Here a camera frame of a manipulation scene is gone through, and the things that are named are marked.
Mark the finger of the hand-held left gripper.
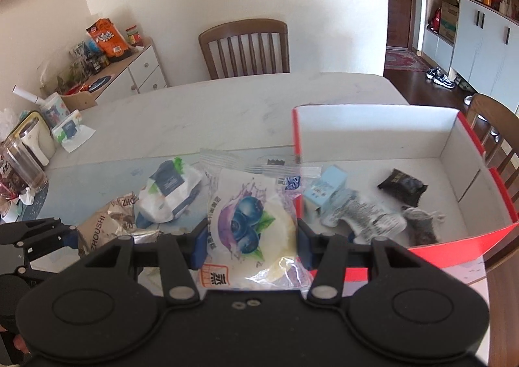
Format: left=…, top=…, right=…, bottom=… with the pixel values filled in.
left=0, top=218, right=78, bottom=249
left=15, top=247, right=61, bottom=285

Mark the brown wooden chair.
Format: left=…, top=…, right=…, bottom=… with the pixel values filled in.
left=198, top=18, right=291, bottom=80
left=464, top=93, right=519, bottom=197

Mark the black snack packet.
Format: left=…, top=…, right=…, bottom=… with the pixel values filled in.
left=377, top=168, right=428, bottom=207

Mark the white marble desktop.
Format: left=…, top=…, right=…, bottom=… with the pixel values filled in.
left=24, top=72, right=489, bottom=290

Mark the white side cabinet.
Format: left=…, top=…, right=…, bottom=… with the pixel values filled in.
left=61, top=38, right=169, bottom=112

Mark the red patterned rug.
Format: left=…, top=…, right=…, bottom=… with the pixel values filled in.
left=384, top=48, right=430, bottom=71

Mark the white wall cabinet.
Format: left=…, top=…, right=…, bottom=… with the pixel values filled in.
left=422, top=0, right=519, bottom=114

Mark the white green tissue packet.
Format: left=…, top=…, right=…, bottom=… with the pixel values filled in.
left=134, top=157, right=203, bottom=227

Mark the red cardboard box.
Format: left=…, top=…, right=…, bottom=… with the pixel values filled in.
left=291, top=104, right=519, bottom=270

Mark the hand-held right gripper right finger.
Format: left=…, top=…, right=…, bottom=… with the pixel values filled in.
left=297, top=219, right=439, bottom=306

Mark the white kettle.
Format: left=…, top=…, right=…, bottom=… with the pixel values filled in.
left=10, top=111, right=57, bottom=167

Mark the small red labelled jar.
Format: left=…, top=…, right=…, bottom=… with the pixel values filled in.
left=125, top=25, right=143, bottom=48

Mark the printed white cup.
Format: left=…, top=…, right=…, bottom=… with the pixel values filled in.
left=42, top=92, right=71, bottom=128

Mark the orange snack bag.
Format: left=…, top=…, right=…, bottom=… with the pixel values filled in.
left=86, top=18, right=126, bottom=63

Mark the soft tissue pack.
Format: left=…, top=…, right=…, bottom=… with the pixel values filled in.
left=51, top=109, right=97, bottom=153

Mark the brown silver snack packet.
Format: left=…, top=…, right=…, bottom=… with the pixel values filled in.
left=77, top=192, right=161, bottom=256

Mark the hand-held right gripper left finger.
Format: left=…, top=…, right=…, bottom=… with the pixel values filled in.
left=83, top=219, right=211, bottom=306

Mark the white black-printed snack packet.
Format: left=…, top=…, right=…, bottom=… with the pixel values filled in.
left=320, top=189, right=406, bottom=240

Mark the tall clear glass jar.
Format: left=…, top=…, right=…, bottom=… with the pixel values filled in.
left=0, top=136, right=48, bottom=193

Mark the crumpled white tissue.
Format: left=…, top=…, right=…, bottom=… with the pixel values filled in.
left=18, top=186, right=39, bottom=205

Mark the blueberry bread packet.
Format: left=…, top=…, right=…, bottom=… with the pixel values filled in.
left=199, top=166, right=315, bottom=290

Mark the grey dark snack packet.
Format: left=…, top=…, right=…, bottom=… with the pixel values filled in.
left=401, top=207, right=447, bottom=246

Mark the small light blue box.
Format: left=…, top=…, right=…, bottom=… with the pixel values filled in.
left=304, top=165, right=349, bottom=215

